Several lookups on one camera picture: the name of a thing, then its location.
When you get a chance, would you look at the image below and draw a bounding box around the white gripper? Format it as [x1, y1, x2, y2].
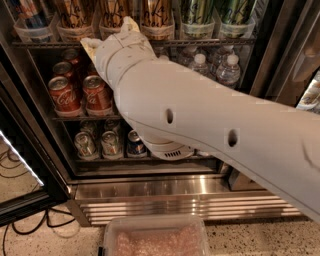
[80, 16, 155, 89]

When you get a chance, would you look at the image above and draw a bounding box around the orange lacroix can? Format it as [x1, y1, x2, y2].
[140, 0, 173, 41]
[99, 0, 133, 39]
[54, 0, 95, 42]

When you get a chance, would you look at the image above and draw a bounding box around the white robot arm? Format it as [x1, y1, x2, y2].
[81, 17, 320, 221]

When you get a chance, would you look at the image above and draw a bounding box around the back left Coca-Cola can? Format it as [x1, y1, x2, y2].
[61, 48, 84, 66]

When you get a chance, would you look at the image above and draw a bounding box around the second row left Coca-Cola can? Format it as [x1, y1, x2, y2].
[52, 61, 79, 82]

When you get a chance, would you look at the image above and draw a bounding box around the front middle Coca-Cola can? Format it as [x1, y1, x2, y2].
[83, 75, 112, 111]

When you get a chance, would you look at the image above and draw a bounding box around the front left Coca-Cola can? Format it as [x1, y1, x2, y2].
[48, 76, 81, 112]

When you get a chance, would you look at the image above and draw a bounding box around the blue can top shelf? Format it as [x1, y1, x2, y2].
[9, 0, 54, 43]

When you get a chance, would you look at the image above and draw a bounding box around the green LaCroix can left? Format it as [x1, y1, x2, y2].
[180, 0, 215, 39]

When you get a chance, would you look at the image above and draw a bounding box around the green lacroix can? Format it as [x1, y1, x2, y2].
[217, 0, 257, 38]
[180, 0, 215, 39]

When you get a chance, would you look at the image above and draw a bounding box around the silver soda can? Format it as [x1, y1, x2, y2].
[101, 131, 122, 160]
[74, 132, 98, 160]

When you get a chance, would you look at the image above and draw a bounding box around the left blue Pepsi can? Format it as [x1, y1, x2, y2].
[127, 130, 147, 157]

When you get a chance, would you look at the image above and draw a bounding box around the front left silver soda can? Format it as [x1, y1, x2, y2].
[74, 132, 98, 160]

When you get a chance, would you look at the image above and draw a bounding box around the green LaCroix can right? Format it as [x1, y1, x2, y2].
[217, 0, 257, 38]

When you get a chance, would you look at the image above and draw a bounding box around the open glass fridge door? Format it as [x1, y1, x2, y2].
[0, 64, 67, 227]

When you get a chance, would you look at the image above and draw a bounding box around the stainless steel fridge base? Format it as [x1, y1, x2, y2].
[67, 175, 301, 227]

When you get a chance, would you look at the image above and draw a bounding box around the front middle water bottle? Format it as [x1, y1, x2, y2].
[188, 54, 209, 76]

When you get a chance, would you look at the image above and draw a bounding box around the water bottle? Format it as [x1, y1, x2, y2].
[188, 54, 209, 76]
[216, 54, 241, 89]

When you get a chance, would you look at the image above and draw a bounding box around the front right water bottle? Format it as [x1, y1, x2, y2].
[216, 54, 241, 89]

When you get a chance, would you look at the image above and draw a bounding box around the clear plastic storage bin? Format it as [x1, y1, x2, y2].
[98, 214, 210, 256]

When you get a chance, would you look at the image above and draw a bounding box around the top wire shelf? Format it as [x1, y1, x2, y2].
[10, 38, 256, 49]

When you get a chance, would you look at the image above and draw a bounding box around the wire shelf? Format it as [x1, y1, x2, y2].
[10, 38, 256, 49]
[52, 115, 123, 122]

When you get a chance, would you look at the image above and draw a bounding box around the middle wire shelf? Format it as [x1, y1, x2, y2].
[52, 115, 123, 122]

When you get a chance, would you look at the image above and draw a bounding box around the right fridge door frame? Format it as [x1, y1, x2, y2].
[238, 0, 320, 109]

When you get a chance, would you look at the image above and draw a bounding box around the black floor cable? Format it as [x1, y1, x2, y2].
[1, 207, 77, 256]

